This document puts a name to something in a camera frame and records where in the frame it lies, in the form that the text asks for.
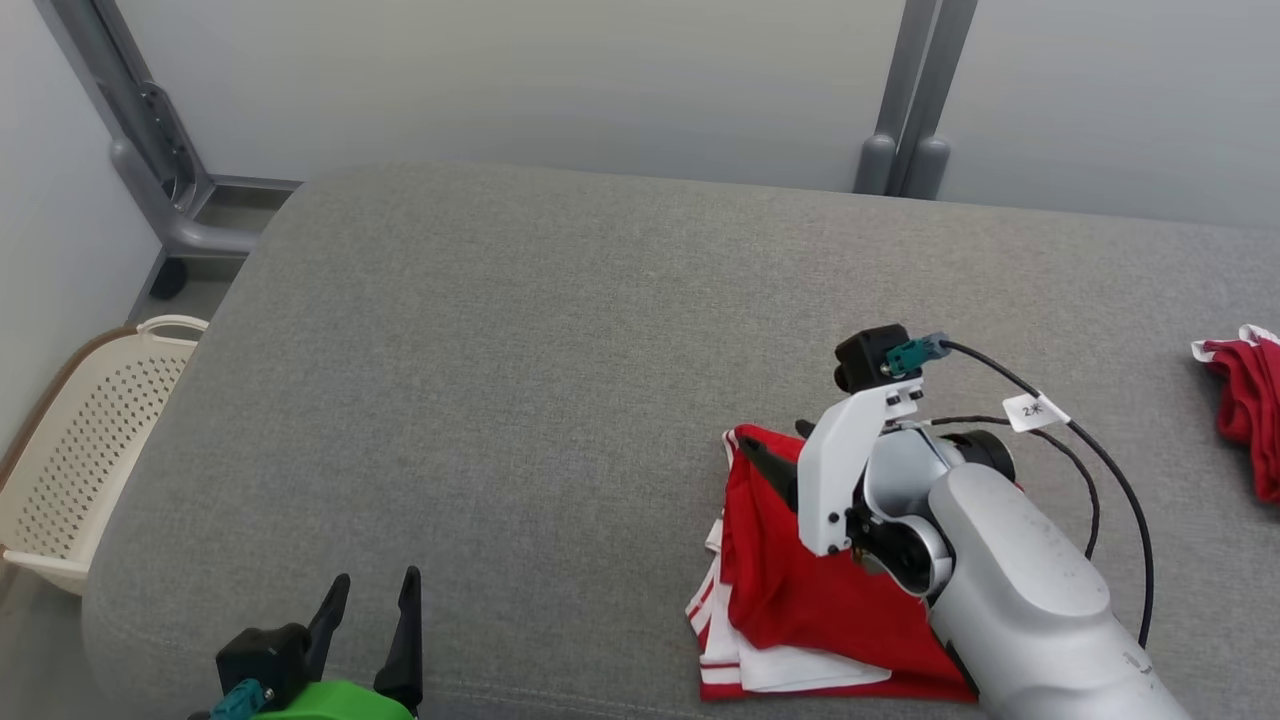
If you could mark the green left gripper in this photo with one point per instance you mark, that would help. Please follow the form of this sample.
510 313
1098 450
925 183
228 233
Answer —
340 702

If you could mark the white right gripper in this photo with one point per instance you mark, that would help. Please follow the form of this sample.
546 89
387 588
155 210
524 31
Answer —
830 480

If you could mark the cream perforated laundry basket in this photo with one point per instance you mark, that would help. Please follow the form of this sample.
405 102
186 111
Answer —
80 440

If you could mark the grey double metal post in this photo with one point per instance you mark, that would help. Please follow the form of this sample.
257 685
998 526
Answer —
915 100

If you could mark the red white basketball jersey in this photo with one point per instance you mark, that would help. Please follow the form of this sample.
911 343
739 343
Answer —
790 600

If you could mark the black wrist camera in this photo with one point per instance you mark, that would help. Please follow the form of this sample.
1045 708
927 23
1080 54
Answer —
265 660
865 360

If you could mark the red basketball shorts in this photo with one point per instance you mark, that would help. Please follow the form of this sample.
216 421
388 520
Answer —
1250 410

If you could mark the grey metal frame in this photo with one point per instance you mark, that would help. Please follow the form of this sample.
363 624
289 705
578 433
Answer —
150 130

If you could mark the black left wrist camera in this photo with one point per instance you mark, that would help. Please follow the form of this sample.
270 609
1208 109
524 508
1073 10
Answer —
265 660

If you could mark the black caster wheel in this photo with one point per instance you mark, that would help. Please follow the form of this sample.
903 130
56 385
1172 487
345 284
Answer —
168 280

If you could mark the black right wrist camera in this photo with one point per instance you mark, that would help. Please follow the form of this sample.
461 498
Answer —
865 360

